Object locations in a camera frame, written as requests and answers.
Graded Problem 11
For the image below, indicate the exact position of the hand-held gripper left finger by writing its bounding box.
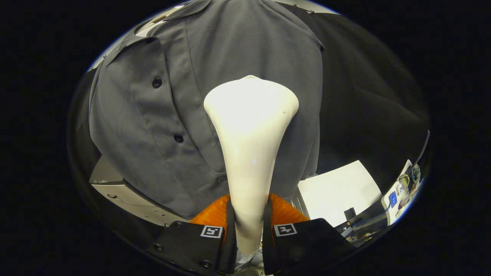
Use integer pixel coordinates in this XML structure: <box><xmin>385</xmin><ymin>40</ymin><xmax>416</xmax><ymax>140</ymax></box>
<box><xmin>148</xmin><ymin>193</ymin><xmax>237</xmax><ymax>276</ymax></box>

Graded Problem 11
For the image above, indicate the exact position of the grey button-up shirt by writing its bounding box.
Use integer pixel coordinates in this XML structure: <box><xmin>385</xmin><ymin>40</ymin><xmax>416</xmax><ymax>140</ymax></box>
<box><xmin>89</xmin><ymin>0</ymin><xmax>325</xmax><ymax>220</ymax></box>

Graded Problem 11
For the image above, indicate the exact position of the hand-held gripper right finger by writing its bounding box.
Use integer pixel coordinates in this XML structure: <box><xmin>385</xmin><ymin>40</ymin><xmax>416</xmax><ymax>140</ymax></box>
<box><xmin>262</xmin><ymin>192</ymin><xmax>355</xmax><ymax>276</ymax></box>

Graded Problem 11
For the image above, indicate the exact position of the white garment steamer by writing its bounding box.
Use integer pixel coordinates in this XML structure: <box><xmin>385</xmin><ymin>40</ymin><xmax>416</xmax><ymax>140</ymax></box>
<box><xmin>203</xmin><ymin>75</ymin><xmax>300</xmax><ymax>255</ymax></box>

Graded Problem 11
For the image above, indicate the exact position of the grey drawer cabinet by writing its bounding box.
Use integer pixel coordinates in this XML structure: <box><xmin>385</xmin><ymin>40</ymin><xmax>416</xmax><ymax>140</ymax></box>
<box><xmin>89</xmin><ymin>155</ymin><xmax>190</xmax><ymax>227</ymax></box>

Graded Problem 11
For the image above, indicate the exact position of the white-topped drawer cabinet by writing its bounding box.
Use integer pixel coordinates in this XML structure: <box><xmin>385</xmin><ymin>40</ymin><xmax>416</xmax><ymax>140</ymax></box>
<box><xmin>291</xmin><ymin>160</ymin><xmax>383</xmax><ymax>227</ymax></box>

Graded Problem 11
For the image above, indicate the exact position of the white side desk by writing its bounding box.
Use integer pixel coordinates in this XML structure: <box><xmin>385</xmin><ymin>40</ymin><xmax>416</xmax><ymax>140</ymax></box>
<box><xmin>382</xmin><ymin>159</ymin><xmax>422</xmax><ymax>226</ymax></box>

